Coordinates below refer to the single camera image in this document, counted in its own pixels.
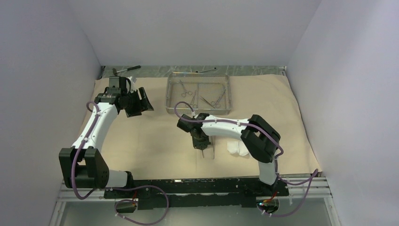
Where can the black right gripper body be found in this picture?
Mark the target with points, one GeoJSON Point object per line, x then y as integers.
{"type": "Point", "coordinates": [202, 142]}

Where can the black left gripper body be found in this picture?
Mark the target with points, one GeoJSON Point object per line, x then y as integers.
{"type": "Point", "coordinates": [132, 100]}

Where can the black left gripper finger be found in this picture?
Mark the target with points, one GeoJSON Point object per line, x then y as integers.
{"type": "Point", "coordinates": [133, 114]}
{"type": "Point", "coordinates": [144, 102]}

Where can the black-handled claw hammer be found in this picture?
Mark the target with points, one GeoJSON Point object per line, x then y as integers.
{"type": "Point", "coordinates": [116, 72]}

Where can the white gauze pad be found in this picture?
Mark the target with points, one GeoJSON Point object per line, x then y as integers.
{"type": "Point", "coordinates": [233, 147]}
{"type": "Point", "coordinates": [242, 150]}

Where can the silver haemostat clamp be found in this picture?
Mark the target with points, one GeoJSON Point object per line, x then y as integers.
{"type": "Point", "coordinates": [216, 104]}
{"type": "Point", "coordinates": [192, 103]}

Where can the beige wrapping cloth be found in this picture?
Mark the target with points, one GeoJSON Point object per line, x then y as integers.
{"type": "Point", "coordinates": [151, 146]}

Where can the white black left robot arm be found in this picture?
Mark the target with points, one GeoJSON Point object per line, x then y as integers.
{"type": "Point", "coordinates": [82, 164]}

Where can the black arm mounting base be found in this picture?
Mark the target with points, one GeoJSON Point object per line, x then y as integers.
{"type": "Point", "coordinates": [243, 192]}

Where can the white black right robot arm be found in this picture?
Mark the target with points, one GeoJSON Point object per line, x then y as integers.
{"type": "Point", "coordinates": [258, 136]}

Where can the silver surgical scissors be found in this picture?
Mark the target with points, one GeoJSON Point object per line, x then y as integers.
{"type": "Point", "coordinates": [185, 91]}

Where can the metal mesh instrument tray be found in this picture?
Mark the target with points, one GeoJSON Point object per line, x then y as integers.
{"type": "Point", "coordinates": [209, 86]}

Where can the silver ratchet wrench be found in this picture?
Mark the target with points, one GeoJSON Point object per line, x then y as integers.
{"type": "Point", "coordinates": [205, 71]}

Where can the aluminium rail frame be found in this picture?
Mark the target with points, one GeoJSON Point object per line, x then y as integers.
{"type": "Point", "coordinates": [318, 188]}

